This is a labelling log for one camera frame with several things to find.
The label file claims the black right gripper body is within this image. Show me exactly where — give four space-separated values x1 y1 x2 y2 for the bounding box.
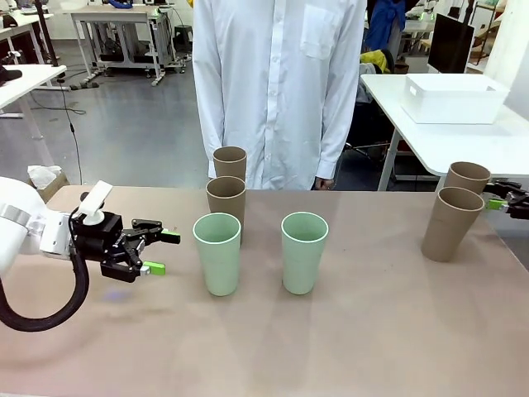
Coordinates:
508 189 529 221

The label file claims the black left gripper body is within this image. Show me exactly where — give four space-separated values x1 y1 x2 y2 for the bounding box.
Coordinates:
68 211 126 266

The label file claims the brown cup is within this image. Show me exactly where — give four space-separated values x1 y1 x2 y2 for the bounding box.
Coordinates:
205 175 247 246
212 146 248 184
443 161 492 196
421 186 486 264

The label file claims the light green cup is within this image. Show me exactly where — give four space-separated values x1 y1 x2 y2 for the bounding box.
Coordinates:
193 212 242 297
280 211 331 296

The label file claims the white plastic basket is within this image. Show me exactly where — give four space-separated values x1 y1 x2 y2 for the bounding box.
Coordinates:
399 73 511 126

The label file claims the white side table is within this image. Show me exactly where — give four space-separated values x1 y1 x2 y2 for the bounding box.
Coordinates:
358 73 529 192

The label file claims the cardboard box with white paper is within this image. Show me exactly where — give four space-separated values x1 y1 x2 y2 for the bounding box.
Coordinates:
26 165 69 203

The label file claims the black monitor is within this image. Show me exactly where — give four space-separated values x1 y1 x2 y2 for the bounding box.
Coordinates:
427 12 476 75

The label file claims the white desk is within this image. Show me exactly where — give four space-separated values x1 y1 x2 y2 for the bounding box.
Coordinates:
0 64 68 144

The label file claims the yellow jacket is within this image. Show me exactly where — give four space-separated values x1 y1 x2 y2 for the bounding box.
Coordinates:
358 48 390 75

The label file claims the black object on desk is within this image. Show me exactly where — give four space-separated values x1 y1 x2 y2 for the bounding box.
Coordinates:
0 67 24 86

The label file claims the person in white shirt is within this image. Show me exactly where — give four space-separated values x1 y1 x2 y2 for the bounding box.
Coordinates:
192 0 368 192

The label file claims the black stool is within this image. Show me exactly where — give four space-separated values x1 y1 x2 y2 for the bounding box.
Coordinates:
173 24 194 47

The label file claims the blue jacket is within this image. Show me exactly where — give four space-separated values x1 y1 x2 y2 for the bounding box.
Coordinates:
363 0 407 53

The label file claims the black stand pole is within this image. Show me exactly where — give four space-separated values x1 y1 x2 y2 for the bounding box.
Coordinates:
34 0 60 68

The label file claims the grey workbench with wheels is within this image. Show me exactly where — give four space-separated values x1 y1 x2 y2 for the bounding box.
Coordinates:
69 4 177 88

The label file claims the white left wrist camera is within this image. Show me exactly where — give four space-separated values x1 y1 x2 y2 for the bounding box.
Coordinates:
77 179 114 227

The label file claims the black corrugated cable hose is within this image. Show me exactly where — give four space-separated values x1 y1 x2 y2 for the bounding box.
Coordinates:
0 206 90 332

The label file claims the black floor cable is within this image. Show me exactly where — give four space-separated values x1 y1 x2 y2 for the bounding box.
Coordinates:
57 78 86 188

